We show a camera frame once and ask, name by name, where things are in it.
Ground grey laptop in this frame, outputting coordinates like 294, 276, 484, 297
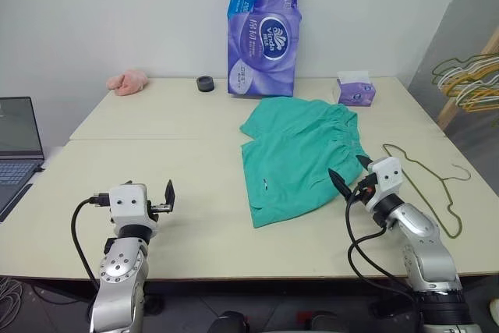
0, 95, 48, 225

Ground wooden clothes rack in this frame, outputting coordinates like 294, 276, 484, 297
436, 23, 499, 132

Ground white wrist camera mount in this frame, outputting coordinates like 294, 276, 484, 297
366, 156, 404, 210
108, 183, 154, 229

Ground bunch of clothes hangers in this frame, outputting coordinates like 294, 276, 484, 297
437, 70, 499, 98

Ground dark rounded shape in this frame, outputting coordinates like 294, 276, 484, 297
210, 310, 251, 333

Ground green shorts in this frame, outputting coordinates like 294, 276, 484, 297
239, 97, 370, 230

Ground pink cloth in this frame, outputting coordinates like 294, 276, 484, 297
106, 68, 149, 97

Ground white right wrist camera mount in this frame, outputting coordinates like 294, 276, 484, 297
366, 156, 404, 210

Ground small purple tissue pack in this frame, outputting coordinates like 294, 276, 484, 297
336, 70, 379, 108

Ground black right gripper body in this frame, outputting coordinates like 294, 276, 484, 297
350, 172, 377, 205

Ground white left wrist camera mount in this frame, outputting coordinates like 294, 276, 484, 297
108, 183, 154, 229

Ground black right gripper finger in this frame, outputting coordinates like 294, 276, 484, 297
355, 154, 374, 173
327, 168, 352, 200

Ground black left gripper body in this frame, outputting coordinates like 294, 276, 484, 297
147, 199, 174, 219

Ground olive green wire hanger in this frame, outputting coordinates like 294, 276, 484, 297
381, 143, 472, 239

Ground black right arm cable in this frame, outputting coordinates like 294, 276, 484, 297
344, 187, 421, 303

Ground large purple tissue pack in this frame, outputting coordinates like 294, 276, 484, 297
225, 0, 305, 98

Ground bundle of hangers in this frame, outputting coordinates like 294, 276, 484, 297
443, 60, 499, 112

